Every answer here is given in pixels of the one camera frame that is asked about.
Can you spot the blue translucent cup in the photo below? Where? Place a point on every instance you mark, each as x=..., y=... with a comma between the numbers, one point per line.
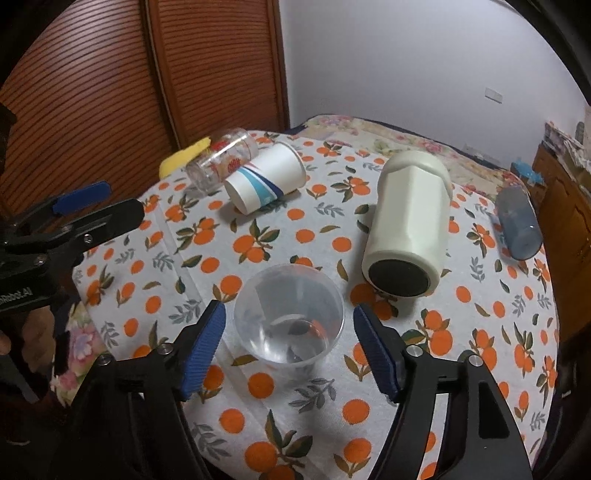
x=518, y=221

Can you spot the blue plastic object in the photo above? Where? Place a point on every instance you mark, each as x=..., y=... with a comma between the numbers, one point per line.
x=526, y=170

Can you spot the white paper cup blue stripes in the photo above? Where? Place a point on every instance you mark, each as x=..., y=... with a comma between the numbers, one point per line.
x=265, y=182

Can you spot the cream tumbler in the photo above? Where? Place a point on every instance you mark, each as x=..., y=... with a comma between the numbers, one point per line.
x=406, y=221

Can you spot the person's left hand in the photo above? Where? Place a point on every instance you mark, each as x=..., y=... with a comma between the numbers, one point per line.
x=33, y=328

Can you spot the clear plastic cup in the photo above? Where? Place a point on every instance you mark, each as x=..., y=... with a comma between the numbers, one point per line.
x=288, y=323

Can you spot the floral blanket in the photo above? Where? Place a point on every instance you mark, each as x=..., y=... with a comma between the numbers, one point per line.
x=415, y=138

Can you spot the wooden louvred closet door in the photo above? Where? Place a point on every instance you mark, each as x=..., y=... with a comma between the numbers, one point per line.
x=78, y=101
x=221, y=69

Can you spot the wooden cabinet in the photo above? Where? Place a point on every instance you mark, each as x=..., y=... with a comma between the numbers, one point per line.
x=565, y=221

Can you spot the stack of papers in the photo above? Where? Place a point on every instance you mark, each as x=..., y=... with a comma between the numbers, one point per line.
x=565, y=141

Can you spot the clear glass red print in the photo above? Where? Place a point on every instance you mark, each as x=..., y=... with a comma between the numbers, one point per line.
x=220, y=161

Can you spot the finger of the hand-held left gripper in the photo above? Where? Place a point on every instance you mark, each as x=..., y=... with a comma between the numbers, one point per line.
x=108, y=218
x=81, y=196

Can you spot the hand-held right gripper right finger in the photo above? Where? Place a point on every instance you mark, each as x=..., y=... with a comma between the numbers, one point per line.
x=377, y=357

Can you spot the white wall socket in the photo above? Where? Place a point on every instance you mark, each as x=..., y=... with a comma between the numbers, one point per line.
x=494, y=95

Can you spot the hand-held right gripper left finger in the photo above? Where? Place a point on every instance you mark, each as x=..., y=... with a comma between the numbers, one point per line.
x=202, y=353

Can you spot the orange print tablecloth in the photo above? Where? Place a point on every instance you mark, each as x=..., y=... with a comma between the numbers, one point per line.
x=323, y=217

